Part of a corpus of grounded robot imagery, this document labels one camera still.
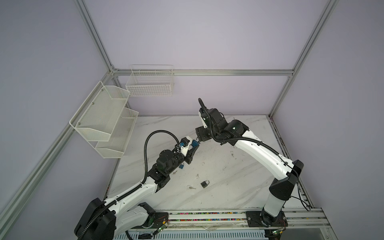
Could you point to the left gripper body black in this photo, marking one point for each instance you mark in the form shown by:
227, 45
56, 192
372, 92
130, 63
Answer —
178, 157

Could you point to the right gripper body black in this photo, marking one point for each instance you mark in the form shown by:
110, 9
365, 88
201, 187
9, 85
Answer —
203, 134

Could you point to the large blue padlock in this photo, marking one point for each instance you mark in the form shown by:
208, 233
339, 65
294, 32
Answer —
195, 143

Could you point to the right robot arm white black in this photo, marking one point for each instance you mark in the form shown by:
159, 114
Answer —
285, 171

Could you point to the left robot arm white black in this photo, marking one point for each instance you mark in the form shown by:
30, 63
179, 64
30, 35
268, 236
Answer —
104, 220

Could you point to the black padlock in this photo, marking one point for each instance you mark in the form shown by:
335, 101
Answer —
204, 184

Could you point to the lower white mesh shelf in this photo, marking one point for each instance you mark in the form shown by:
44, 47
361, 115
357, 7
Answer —
115, 148

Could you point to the white mesh shelf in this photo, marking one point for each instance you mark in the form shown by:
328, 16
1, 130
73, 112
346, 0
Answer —
96, 119
115, 148

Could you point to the upper white mesh shelf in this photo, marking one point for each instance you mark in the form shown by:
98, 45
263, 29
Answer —
96, 119

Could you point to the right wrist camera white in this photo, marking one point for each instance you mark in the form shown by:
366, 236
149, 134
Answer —
204, 118

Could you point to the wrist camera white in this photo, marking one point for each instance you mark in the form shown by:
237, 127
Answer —
204, 118
185, 144

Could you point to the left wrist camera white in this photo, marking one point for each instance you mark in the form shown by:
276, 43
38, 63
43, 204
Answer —
185, 144

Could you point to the white wire basket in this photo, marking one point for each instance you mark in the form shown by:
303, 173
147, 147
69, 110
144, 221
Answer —
151, 81

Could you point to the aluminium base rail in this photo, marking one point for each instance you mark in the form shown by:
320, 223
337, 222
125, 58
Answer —
294, 224

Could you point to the aluminium frame profile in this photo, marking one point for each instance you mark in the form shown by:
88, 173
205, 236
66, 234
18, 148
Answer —
54, 52

